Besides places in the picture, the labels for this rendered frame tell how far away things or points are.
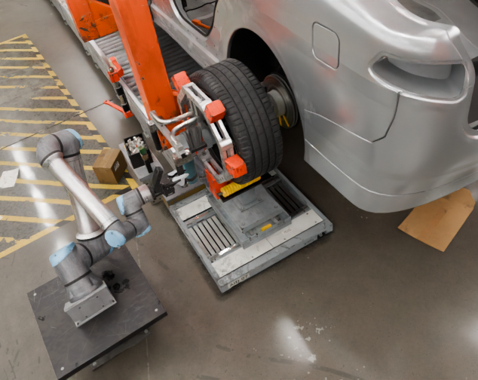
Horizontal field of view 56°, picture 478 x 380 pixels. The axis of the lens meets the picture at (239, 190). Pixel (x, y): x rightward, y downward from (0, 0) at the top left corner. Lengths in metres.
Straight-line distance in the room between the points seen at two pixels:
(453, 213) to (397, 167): 1.40
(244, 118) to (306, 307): 1.17
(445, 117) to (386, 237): 1.42
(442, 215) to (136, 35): 2.17
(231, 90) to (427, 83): 0.92
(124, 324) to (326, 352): 1.07
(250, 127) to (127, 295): 1.13
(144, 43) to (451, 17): 1.82
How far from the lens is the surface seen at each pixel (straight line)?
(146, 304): 2.50
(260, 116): 2.20
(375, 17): 1.64
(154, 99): 2.74
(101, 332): 2.51
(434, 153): 1.82
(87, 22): 4.54
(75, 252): 2.48
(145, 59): 2.61
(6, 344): 3.13
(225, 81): 2.25
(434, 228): 3.10
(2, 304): 3.32
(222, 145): 2.18
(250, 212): 2.83
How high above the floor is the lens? 2.35
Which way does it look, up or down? 45 degrees down
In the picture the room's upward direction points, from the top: 10 degrees counter-clockwise
